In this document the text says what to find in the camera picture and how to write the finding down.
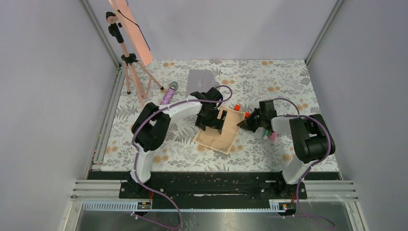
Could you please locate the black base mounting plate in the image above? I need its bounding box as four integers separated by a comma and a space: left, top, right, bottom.
87, 171, 340, 209

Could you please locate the pink eraser block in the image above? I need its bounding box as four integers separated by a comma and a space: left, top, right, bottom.
269, 132, 278, 141

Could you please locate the pink tripod stand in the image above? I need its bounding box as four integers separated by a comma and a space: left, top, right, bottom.
105, 12, 164, 108

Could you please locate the grey envelope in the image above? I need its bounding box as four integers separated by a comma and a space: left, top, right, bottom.
186, 69, 219, 96

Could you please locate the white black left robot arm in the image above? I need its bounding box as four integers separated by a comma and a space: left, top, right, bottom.
130, 87, 228, 198

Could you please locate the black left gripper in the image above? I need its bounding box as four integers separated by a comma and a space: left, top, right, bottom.
196, 107, 226, 134

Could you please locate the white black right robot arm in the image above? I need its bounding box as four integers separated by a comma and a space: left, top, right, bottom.
237, 98, 335, 198

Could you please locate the beige letter paper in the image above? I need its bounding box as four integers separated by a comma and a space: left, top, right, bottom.
193, 106, 245, 154

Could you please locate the purple glitter microphone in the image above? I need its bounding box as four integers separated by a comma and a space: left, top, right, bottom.
160, 81, 179, 105

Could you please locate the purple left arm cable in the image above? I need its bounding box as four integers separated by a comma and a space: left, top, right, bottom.
130, 85, 233, 231

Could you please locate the floral patterned table mat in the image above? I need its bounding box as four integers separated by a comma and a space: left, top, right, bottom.
101, 60, 320, 171

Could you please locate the aluminium slotted rail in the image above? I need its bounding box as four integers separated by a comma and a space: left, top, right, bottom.
82, 200, 288, 213

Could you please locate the pink board on tripod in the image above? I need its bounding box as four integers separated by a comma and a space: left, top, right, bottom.
109, 0, 153, 65

